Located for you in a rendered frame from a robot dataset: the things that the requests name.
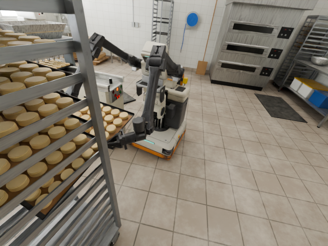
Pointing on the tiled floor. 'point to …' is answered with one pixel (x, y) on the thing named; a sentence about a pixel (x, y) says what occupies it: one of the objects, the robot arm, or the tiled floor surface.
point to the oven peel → (204, 55)
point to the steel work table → (310, 79)
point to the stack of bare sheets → (127, 98)
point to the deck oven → (254, 40)
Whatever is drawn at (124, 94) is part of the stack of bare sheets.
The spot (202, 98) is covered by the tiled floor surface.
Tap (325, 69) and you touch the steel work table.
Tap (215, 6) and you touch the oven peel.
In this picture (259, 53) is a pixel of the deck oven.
